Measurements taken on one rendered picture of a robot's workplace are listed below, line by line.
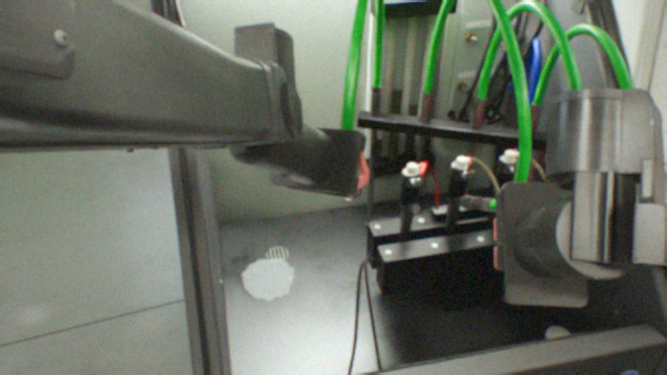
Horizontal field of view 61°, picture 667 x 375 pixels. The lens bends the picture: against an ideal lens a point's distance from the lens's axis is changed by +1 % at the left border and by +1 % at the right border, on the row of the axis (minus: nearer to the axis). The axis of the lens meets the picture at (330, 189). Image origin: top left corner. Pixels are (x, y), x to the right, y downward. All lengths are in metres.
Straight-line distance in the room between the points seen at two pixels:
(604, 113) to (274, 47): 0.27
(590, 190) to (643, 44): 0.60
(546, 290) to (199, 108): 0.34
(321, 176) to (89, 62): 0.40
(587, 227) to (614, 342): 0.53
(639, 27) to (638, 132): 0.58
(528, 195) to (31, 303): 2.11
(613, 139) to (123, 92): 0.31
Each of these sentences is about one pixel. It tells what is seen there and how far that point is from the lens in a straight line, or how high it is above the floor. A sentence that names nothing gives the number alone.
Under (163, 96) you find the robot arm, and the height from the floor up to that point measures 1.50.
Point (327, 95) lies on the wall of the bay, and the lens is 1.07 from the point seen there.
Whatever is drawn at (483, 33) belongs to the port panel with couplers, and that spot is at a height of 1.21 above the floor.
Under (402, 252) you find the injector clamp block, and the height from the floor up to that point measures 0.98.
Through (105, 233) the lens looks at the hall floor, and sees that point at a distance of 2.60.
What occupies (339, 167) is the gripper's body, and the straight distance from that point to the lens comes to 0.56.
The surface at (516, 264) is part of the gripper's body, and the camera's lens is 0.49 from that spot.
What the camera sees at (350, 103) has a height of 1.32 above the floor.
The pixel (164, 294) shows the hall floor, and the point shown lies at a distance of 2.25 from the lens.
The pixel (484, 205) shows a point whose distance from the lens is 0.81.
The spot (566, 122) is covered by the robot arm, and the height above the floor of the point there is 1.41.
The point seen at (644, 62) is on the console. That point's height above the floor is 1.24.
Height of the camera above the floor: 1.60
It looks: 37 degrees down
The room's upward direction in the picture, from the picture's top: straight up
